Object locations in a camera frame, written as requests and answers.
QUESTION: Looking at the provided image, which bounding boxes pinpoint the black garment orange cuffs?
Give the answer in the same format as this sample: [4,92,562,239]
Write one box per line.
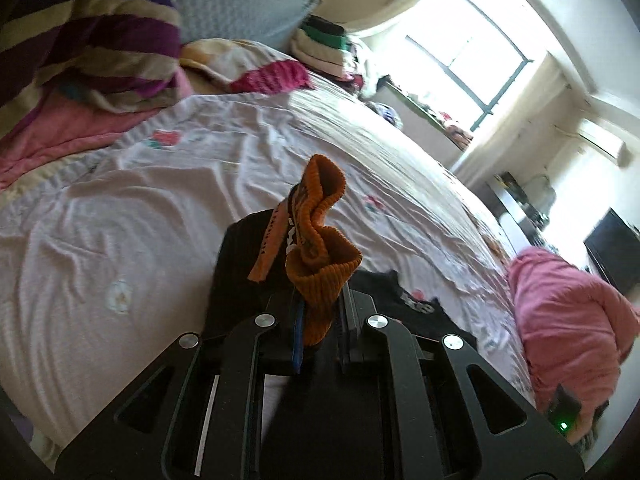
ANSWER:
[203,154,477,479]

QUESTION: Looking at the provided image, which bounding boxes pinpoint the stack of folded clothes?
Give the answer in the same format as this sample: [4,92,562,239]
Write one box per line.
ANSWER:
[290,15,366,94]

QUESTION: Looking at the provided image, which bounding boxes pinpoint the pink blanket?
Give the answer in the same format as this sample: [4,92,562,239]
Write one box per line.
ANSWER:
[508,247,639,444]

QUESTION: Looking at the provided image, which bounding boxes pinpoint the pink floral bed sheet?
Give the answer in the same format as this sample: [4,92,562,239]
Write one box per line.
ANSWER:
[1,78,533,447]

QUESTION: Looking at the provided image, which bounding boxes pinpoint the black monitor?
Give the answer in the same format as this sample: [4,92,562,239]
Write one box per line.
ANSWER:
[584,209,640,295]

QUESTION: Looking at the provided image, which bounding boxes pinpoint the white side desk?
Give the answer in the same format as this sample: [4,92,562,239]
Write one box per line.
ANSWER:
[486,174,549,252]

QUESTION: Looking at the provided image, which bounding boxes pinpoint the cream curtain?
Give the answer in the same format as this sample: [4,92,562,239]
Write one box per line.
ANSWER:
[451,52,574,188]

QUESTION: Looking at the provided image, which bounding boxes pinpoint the window sill with clutter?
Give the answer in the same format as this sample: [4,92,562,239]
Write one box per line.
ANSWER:
[372,76,472,169]

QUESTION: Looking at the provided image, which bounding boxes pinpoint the pink quilt under pillow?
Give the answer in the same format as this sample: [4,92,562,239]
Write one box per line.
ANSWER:
[1,66,192,190]

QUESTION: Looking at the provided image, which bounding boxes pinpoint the cream and magenta pillow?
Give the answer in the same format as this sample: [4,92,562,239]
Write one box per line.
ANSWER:
[180,38,314,94]

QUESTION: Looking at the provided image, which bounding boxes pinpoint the purple beige striped pillow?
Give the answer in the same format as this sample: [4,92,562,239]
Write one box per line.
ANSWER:
[1,0,181,136]

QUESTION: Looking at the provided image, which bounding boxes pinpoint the grey quilted headboard cushion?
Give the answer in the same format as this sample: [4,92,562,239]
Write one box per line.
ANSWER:
[176,0,320,52]

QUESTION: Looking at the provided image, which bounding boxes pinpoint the window with dark frame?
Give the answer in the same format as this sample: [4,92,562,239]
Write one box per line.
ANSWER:
[392,0,533,132]

